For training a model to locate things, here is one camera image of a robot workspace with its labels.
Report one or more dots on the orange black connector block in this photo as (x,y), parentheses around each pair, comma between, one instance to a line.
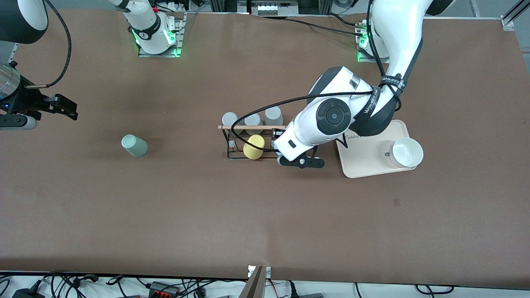
(165,289)

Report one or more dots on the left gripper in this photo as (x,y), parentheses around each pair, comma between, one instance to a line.
(276,134)

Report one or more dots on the pale green cup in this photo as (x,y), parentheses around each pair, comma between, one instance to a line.
(134,145)

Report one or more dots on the grey cup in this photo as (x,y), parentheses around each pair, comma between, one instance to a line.
(273,114)
(228,118)
(253,120)

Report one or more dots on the yellow cup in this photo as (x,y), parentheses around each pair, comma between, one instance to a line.
(253,148)

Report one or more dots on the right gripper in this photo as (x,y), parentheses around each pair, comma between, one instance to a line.
(25,100)

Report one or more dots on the aluminium corner bracket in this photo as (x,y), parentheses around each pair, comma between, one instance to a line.
(508,22)

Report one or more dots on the aluminium table edge rail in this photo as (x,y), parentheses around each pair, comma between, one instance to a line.
(13,51)

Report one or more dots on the right arm aluminium base plate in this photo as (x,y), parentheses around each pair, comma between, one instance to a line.
(179,37)

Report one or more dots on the left arm aluminium base plate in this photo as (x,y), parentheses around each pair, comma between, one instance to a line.
(366,58)

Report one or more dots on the grey beam with white bracket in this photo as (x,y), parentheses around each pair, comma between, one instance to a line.
(254,285)

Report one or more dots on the black power adapter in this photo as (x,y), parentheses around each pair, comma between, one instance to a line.
(27,293)

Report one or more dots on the beige rabbit print tray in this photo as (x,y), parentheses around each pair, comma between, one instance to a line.
(372,163)

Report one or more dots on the white bowl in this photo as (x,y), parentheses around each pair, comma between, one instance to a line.
(408,152)

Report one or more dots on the black plug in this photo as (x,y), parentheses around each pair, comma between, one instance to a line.
(293,289)

